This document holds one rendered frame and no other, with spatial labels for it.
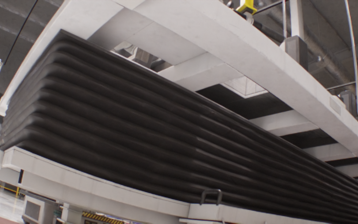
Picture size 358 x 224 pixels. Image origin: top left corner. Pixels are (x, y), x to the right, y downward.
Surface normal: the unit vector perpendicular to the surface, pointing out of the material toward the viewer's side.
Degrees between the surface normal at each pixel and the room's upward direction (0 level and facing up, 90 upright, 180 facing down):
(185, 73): 90
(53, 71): 140
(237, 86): 90
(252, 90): 90
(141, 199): 90
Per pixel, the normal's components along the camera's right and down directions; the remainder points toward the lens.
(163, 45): -0.18, 0.92
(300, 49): 0.61, -0.18
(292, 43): -0.77, -0.35
